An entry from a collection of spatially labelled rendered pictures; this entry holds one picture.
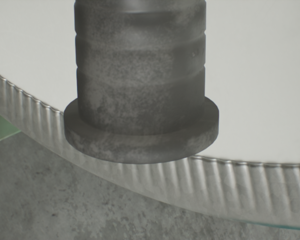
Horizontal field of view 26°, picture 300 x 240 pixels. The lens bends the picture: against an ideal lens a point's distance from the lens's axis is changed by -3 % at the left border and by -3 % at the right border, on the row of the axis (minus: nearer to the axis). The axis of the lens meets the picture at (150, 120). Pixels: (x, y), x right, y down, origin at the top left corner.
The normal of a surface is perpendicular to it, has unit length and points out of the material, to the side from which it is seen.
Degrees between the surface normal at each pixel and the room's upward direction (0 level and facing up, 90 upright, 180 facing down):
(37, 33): 90
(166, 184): 97
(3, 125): 0
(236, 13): 90
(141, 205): 0
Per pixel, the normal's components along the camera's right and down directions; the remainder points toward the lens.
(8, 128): 0.63, -0.15
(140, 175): -0.79, 0.33
